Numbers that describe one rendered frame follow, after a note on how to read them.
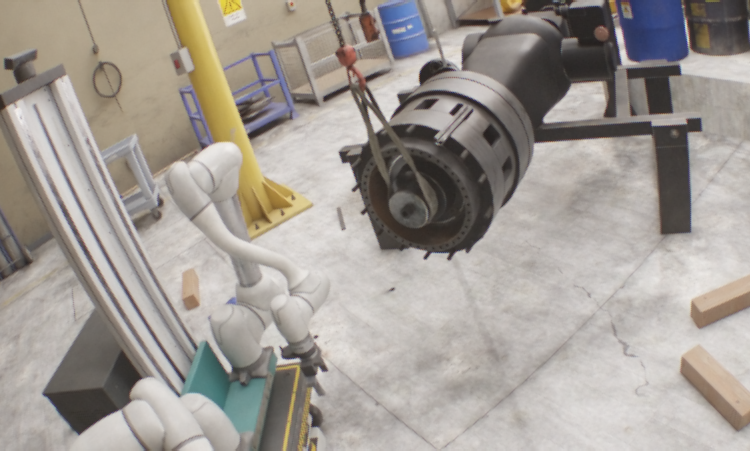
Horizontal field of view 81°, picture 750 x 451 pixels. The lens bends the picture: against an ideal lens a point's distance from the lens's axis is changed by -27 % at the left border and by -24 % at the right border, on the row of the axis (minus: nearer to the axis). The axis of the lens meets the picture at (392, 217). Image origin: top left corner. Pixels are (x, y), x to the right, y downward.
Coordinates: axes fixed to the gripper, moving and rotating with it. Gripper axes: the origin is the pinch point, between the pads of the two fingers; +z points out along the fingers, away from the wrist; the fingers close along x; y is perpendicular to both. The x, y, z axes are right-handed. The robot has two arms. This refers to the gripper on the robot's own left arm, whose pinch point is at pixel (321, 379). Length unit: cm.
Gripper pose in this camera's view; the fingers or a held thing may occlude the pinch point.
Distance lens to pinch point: 207.1
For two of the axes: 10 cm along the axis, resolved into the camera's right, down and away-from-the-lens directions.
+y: 9.6, -2.5, -1.5
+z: 2.9, 8.4, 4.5
